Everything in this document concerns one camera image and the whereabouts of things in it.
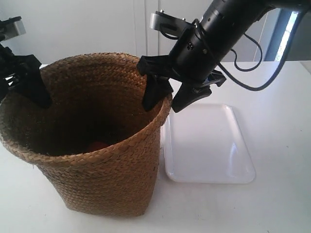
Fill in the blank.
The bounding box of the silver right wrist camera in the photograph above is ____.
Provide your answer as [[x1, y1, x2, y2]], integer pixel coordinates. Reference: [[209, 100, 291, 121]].
[[150, 10, 189, 37]]

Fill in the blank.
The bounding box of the brown woven wicker basket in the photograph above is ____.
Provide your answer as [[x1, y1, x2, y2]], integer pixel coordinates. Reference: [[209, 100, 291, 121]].
[[0, 52, 172, 217]]

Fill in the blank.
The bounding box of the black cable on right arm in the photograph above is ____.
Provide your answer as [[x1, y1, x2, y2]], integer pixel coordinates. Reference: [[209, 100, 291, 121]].
[[218, 9, 302, 92]]

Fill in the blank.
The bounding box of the red cylinder left small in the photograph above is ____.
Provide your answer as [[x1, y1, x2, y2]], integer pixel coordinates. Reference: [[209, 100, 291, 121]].
[[86, 141, 109, 152]]

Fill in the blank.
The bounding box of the white rectangular plastic tray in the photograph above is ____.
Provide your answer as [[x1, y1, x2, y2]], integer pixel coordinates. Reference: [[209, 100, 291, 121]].
[[163, 104, 256, 184]]

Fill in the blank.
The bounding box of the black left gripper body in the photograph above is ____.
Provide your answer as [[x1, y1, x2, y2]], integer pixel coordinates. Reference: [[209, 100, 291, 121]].
[[0, 46, 42, 97]]

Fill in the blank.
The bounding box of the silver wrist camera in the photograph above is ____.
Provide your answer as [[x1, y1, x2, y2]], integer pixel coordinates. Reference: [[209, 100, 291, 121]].
[[0, 16, 26, 41], [150, 10, 189, 37]]

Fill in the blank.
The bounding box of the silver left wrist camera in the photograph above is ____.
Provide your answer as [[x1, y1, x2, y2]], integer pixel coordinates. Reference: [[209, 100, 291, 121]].
[[0, 16, 26, 41]]

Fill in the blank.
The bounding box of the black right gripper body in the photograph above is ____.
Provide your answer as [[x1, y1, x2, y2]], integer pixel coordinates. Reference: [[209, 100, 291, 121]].
[[138, 27, 226, 88]]

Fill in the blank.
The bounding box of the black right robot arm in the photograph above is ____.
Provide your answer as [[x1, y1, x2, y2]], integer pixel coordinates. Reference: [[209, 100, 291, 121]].
[[137, 0, 311, 112]]

